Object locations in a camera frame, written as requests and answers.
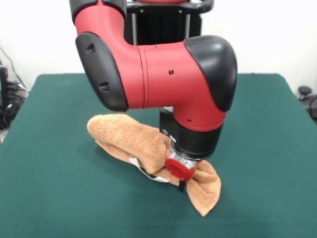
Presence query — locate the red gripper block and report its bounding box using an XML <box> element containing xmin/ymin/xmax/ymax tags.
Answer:
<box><xmin>165</xmin><ymin>157</ymin><xmax>198</xmax><ymax>193</ymax></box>

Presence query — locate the orange terry towel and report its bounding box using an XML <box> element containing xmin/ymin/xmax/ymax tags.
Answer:
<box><xmin>86</xmin><ymin>113</ymin><xmax>222</xmax><ymax>218</ymax></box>

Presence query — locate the dark green table cloth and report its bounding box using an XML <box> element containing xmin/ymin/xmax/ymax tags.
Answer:
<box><xmin>0</xmin><ymin>73</ymin><xmax>317</xmax><ymax>238</ymax></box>

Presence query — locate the grey office chair base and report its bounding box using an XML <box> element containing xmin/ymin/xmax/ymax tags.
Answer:
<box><xmin>298</xmin><ymin>85</ymin><xmax>317</xmax><ymax>117</ymax></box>

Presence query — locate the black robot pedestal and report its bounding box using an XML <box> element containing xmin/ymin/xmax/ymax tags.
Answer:
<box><xmin>125</xmin><ymin>0</ymin><xmax>213</xmax><ymax>47</ymax></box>

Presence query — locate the black equipment with cables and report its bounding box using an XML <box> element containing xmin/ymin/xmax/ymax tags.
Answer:
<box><xmin>0</xmin><ymin>65</ymin><xmax>28</xmax><ymax>131</ymax></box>

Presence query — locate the thin grey wall cable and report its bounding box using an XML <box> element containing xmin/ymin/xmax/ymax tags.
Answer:
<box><xmin>0</xmin><ymin>46</ymin><xmax>27</xmax><ymax>91</ymax></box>

